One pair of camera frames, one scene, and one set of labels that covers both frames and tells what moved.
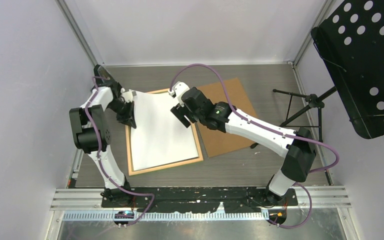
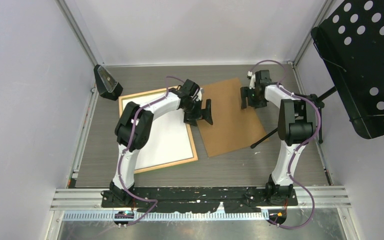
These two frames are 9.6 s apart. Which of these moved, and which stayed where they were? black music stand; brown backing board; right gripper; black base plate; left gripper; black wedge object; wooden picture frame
Moved: left gripper; wooden picture frame; right gripper
Stayed: black wedge object; black base plate; black music stand; brown backing board
